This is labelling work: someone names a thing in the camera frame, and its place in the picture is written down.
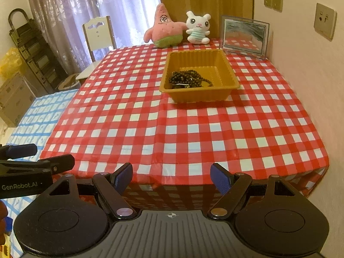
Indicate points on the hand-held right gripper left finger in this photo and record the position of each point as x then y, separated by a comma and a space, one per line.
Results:
123, 178

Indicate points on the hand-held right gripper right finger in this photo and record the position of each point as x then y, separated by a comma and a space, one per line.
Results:
221, 179

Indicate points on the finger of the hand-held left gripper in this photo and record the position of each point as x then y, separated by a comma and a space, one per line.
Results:
59, 164
21, 151

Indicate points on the yellow plastic tray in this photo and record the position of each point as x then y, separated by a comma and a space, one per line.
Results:
199, 61

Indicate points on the person's left hand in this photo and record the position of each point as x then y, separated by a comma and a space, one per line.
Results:
2, 217

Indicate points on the blue checkered bed sheet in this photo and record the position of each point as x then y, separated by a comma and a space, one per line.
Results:
40, 113

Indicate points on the cardboard box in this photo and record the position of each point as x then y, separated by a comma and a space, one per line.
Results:
14, 99

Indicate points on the red checkered tablecloth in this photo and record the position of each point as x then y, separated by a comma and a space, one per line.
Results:
188, 134

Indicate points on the woven basket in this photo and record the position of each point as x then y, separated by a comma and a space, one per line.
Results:
68, 82

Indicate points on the yellow plastic bag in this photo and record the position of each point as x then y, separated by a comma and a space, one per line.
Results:
9, 61

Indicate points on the dark folding rack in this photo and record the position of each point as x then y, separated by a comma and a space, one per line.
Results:
32, 48

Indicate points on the white wooden chair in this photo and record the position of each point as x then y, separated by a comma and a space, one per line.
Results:
98, 36

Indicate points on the white bunny plush toy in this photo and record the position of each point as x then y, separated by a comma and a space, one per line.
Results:
198, 29

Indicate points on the pink starfish plush toy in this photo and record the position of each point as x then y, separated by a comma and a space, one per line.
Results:
164, 29

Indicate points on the lace curtain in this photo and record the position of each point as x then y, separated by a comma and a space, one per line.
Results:
94, 2

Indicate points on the glass picture frame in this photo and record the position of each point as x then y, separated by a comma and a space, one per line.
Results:
243, 36

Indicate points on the beige wall data socket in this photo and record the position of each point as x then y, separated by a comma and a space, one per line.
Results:
325, 21

